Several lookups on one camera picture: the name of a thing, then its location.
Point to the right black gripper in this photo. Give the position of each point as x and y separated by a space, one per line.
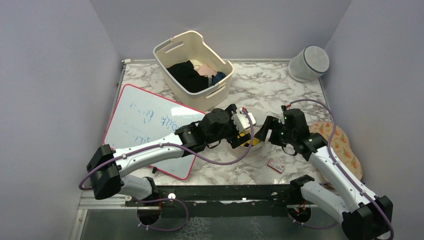
271 121

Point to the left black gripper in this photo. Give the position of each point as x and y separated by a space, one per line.
233 140

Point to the yellow black bra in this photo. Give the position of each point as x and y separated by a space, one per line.
253 142

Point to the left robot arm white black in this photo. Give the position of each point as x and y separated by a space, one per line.
109 171

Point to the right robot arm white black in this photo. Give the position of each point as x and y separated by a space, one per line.
362 214

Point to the cream plastic laundry basket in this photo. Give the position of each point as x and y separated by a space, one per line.
190 46

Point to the small red white card box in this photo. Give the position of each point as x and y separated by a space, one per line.
276 165

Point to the blue garment in basket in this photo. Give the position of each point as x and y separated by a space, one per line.
218 77

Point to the pink garment in basket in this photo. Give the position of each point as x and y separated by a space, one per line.
205 70

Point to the black garment in basket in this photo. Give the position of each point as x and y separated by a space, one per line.
186 75

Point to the carrot pattern round cushion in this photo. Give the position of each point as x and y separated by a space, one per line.
340 144

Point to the red framed whiteboard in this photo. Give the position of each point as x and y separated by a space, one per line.
141 116

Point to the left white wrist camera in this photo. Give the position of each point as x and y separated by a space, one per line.
242 121

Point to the black mounting rail base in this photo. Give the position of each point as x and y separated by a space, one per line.
215 201

